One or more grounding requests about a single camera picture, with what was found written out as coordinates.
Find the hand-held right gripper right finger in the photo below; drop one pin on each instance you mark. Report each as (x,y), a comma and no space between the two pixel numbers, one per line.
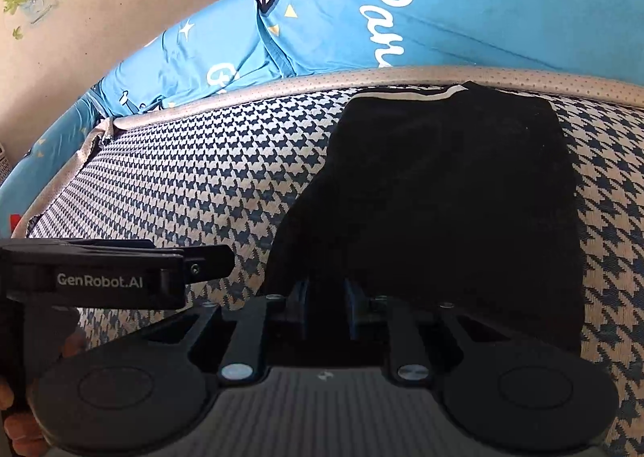
(354,308)

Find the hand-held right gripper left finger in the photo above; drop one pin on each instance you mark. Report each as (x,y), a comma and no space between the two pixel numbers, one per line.
(302,306)

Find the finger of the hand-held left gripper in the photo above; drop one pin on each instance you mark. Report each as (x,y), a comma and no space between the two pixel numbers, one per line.
(211,263)

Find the black t-shirt with red print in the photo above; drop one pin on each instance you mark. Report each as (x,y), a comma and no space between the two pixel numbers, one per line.
(442,195)

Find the person's left hand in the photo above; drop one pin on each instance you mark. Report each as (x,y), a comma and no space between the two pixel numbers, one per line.
(17,437)

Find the houndstooth sofa cover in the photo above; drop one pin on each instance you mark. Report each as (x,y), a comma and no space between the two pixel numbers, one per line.
(191,170)

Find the grey dotted sofa edge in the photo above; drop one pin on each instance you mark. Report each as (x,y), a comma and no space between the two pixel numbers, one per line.
(302,82)

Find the blue printed blanket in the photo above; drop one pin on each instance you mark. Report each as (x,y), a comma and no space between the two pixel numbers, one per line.
(478,9)

